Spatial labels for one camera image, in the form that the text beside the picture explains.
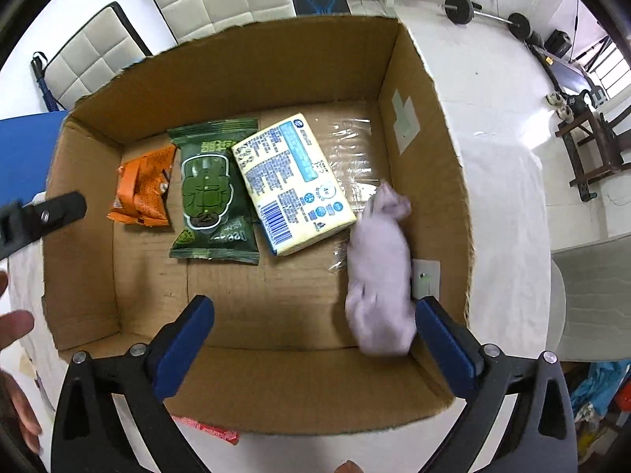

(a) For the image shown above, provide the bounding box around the blue board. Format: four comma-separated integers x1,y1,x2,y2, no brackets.
0,110,73,208

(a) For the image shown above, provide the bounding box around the clear plastic film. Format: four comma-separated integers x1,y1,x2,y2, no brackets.
321,115,391,277

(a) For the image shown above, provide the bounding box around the person's left hand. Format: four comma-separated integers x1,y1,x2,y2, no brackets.
0,270,44,455

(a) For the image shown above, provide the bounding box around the green snack packet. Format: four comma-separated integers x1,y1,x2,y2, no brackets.
166,117,261,266

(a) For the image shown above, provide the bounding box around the white blue tissue pack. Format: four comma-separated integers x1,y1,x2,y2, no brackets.
231,113,358,257

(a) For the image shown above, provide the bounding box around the orange snack packet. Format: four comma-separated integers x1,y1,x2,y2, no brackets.
106,145,177,228

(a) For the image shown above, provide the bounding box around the dark wooden chair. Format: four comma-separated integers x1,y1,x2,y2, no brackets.
554,107,631,202

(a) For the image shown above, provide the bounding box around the lavender soft cloth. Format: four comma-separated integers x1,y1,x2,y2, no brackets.
344,181,418,358

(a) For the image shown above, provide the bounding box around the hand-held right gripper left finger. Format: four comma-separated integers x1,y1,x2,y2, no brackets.
50,294,216,473

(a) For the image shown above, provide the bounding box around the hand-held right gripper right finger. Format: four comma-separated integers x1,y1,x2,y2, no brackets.
414,296,582,473

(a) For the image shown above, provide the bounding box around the black barbell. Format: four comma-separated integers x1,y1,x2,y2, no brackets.
440,0,534,41

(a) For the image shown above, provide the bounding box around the red wrapper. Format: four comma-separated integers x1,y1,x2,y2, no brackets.
172,414,241,445

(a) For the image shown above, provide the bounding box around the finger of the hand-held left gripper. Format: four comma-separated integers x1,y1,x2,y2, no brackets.
0,191,88,260

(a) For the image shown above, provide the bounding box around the small black box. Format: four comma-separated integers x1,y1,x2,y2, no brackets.
544,29,573,58

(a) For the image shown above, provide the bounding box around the pair of white shoes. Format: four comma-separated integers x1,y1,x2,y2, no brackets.
546,91,576,120

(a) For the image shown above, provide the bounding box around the cardboard box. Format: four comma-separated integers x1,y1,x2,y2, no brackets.
42,16,477,437

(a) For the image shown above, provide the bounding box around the blue plastic bag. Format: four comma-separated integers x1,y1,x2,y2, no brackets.
571,361,631,415

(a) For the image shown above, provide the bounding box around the blue black handle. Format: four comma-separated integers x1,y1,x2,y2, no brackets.
31,51,59,111

